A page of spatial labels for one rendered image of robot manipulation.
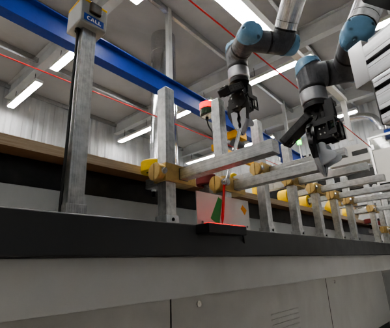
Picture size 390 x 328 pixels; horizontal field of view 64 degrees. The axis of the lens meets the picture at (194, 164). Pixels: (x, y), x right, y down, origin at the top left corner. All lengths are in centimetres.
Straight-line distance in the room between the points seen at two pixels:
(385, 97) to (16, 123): 848
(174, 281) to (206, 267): 12
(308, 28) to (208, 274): 638
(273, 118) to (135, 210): 933
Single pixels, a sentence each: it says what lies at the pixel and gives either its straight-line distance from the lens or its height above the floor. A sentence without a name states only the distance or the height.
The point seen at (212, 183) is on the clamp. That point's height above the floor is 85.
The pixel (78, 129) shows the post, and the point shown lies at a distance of 72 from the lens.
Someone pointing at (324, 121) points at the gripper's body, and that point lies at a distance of 92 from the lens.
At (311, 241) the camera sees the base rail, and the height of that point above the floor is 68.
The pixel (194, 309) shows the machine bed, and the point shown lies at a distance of 118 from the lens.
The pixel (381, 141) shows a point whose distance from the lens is 354.
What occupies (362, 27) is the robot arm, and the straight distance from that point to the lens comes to 91.
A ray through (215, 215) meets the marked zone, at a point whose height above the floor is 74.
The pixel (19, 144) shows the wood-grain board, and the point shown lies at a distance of 84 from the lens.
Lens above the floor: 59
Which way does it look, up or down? 18 degrees up
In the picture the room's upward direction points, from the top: 2 degrees counter-clockwise
